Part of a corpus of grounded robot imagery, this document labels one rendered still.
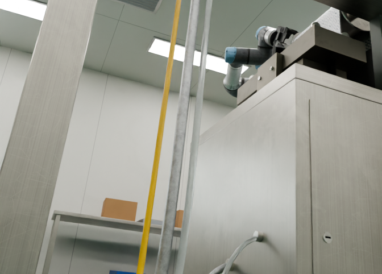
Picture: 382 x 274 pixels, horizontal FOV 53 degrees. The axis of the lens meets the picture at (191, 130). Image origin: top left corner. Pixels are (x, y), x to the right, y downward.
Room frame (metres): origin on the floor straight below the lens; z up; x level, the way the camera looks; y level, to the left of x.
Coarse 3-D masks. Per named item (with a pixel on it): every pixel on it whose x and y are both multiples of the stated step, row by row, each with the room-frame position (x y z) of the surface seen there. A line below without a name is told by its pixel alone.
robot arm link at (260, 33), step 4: (260, 28) 1.42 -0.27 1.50; (264, 28) 1.40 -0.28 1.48; (268, 28) 1.37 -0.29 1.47; (256, 32) 1.45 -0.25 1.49; (260, 32) 1.41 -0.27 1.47; (264, 32) 1.38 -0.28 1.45; (256, 36) 1.46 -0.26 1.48; (260, 36) 1.42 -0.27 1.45; (260, 40) 1.43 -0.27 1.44; (264, 40) 1.40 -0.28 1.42; (260, 44) 1.44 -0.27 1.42; (264, 44) 1.43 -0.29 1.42
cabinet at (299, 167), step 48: (288, 96) 0.77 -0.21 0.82; (336, 96) 0.78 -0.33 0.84; (240, 144) 0.97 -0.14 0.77; (288, 144) 0.77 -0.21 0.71; (336, 144) 0.77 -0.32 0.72; (240, 192) 0.96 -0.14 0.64; (288, 192) 0.76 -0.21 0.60; (336, 192) 0.77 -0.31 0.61; (192, 240) 1.25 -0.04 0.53; (240, 240) 0.95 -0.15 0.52; (288, 240) 0.76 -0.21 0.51; (336, 240) 0.77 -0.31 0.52
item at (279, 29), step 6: (276, 30) 1.33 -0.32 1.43; (282, 30) 1.27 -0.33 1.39; (288, 30) 1.24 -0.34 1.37; (294, 30) 1.25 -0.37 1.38; (270, 36) 1.34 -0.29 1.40; (276, 36) 1.30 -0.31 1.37; (282, 36) 1.28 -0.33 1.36; (288, 36) 1.26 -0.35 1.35; (270, 42) 1.35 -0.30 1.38; (276, 42) 1.30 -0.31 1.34; (282, 42) 1.27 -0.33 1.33; (282, 48) 1.33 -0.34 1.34
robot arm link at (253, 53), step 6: (252, 48) 1.47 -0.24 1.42; (258, 48) 1.46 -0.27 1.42; (264, 48) 1.44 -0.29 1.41; (270, 48) 1.44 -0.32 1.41; (252, 54) 1.46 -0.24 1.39; (258, 54) 1.46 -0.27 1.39; (264, 54) 1.45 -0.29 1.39; (270, 54) 1.46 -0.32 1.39; (252, 60) 1.48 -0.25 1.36; (258, 60) 1.48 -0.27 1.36; (264, 60) 1.47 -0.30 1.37; (258, 66) 1.50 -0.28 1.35
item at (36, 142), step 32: (64, 0) 0.41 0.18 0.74; (96, 0) 0.42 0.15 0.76; (64, 32) 0.41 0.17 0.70; (32, 64) 0.40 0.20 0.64; (64, 64) 0.41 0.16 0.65; (32, 96) 0.41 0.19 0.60; (64, 96) 0.42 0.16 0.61; (32, 128) 0.41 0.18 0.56; (64, 128) 0.42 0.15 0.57; (32, 160) 0.41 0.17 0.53; (0, 192) 0.40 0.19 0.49; (32, 192) 0.41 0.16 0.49; (0, 224) 0.41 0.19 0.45; (32, 224) 0.42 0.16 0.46; (0, 256) 0.41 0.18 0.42; (32, 256) 0.42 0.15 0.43
